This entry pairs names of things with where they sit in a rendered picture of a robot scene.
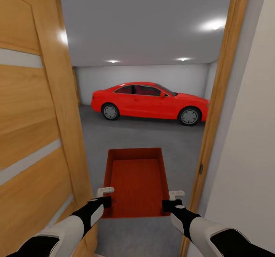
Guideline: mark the car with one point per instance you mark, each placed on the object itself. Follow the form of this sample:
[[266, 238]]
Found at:
[[150, 100]]

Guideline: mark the storage box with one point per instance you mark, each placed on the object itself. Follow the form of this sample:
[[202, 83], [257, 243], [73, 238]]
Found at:
[[139, 181]]

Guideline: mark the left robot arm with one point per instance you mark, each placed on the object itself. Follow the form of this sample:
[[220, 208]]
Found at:
[[60, 240]]

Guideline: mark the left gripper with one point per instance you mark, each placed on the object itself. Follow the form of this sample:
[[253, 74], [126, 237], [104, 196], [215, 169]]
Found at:
[[107, 201]]

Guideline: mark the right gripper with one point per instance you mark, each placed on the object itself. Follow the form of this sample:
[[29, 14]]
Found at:
[[166, 204]]

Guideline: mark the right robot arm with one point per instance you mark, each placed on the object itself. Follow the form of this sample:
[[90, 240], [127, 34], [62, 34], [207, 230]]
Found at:
[[211, 238]]

